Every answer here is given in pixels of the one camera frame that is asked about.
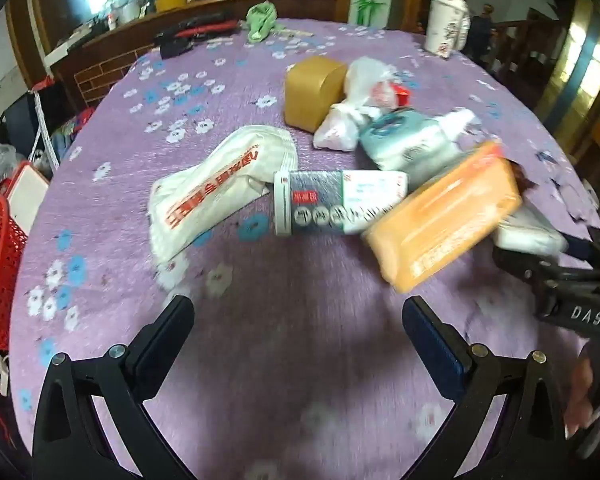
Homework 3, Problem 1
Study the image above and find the right hand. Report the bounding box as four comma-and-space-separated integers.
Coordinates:
564, 340, 600, 439

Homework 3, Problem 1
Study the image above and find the white spray bottle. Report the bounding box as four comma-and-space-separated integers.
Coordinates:
434, 107, 481, 141

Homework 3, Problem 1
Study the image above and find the purple floral tablecloth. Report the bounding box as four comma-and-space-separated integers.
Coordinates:
9, 21, 600, 479

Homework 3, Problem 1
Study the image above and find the grey white medicine box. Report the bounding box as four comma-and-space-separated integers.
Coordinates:
274, 170, 408, 236

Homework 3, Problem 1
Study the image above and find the white tissue wad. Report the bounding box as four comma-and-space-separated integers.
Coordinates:
492, 203, 568, 257

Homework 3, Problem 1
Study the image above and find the green cloth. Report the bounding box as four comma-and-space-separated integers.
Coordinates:
245, 1, 277, 44

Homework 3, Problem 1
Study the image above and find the orange box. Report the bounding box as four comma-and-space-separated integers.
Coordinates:
363, 141, 522, 294

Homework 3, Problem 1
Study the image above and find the white cartoon tumbler cup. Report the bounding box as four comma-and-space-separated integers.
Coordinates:
424, 0, 470, 58

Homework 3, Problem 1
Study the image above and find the clear plastic bag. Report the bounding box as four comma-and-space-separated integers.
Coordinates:
0, 143, 20, 184

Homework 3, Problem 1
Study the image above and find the black red tool case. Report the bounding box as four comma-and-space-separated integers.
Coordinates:
154, 12, 239, 60

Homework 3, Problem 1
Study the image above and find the white red-lettered plastic bag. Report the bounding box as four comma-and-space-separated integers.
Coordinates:
148, 125, 299, 264

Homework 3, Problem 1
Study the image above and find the white red-rimmed box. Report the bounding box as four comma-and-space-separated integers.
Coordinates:
6, 162, 50, 235

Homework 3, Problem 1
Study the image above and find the teal tissue pack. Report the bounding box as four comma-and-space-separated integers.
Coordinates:
358, 110, 460, 192

